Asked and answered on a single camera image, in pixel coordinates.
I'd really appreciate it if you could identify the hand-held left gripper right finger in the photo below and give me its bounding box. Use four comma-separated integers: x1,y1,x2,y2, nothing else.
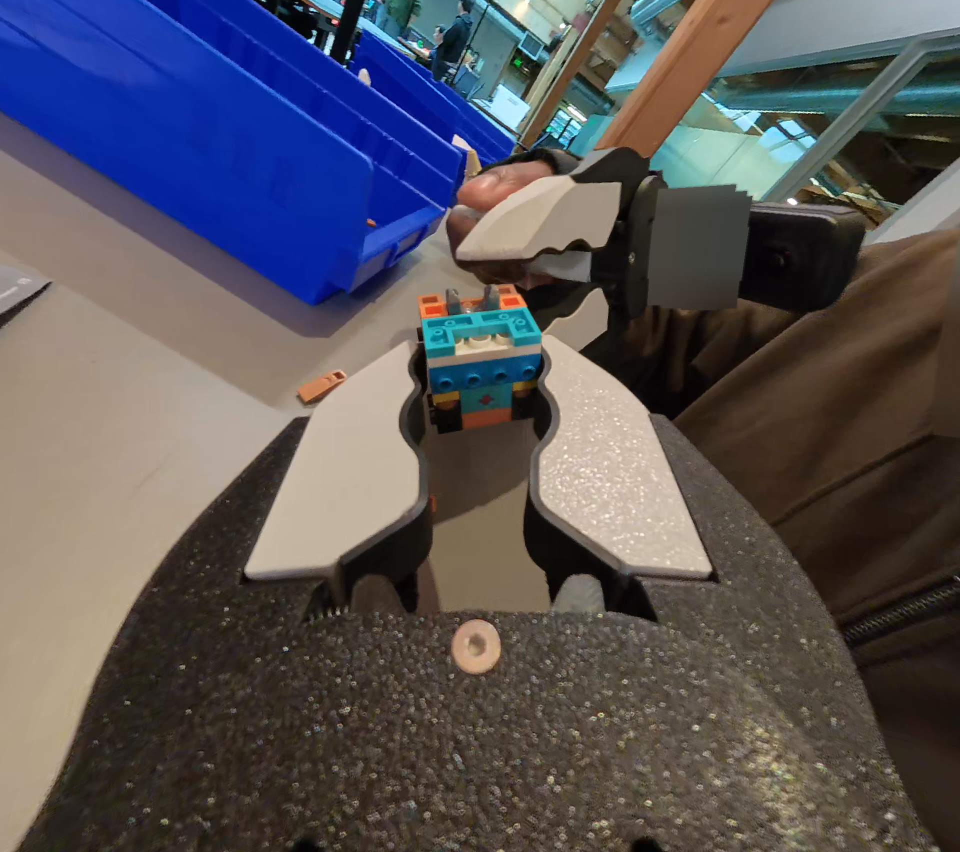
525,334,715,579

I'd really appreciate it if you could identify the multicoloured toy brick model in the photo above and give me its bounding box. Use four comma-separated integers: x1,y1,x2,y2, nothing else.
416,283,545,435

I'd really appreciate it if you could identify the person's right hand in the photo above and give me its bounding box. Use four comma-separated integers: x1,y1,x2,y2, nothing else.
446,147,585,292

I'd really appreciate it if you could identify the person's right forearm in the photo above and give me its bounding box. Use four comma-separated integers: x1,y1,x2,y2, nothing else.
581,225,960,426

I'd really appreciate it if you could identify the blue plastic bin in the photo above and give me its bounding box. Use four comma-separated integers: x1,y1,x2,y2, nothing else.
45,0,468,208
0,0,451,306
351,30,519,167

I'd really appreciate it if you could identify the wooden post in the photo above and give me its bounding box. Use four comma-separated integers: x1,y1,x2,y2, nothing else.
521,0,642,148

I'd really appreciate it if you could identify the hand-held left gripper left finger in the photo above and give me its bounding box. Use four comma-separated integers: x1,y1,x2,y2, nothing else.
241,342,436,583

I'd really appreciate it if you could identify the brown jacket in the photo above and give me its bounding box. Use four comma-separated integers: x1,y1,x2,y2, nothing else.
671,308,960,852

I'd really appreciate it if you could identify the grey desk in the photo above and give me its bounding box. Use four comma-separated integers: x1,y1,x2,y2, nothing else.
0,109,594,852

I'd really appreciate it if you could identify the wooden beam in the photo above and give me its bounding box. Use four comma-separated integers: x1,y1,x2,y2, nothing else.
596,0,856,152

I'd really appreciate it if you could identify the tan slope toy brick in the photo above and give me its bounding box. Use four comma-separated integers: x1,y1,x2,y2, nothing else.
296,368,350,405

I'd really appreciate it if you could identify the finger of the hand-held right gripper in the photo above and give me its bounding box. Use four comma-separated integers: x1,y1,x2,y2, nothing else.
540,283,612,354
453,177,624,283

